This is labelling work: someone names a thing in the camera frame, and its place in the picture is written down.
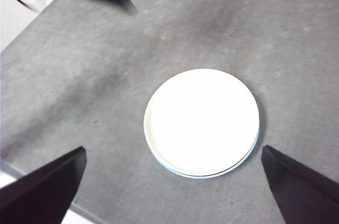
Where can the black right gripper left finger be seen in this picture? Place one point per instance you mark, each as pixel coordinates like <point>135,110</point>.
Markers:
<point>39,197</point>

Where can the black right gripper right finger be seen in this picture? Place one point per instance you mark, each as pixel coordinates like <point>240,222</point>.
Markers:
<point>304,197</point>

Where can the white round plate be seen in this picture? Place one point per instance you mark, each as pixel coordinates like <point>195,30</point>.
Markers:
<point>201,123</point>

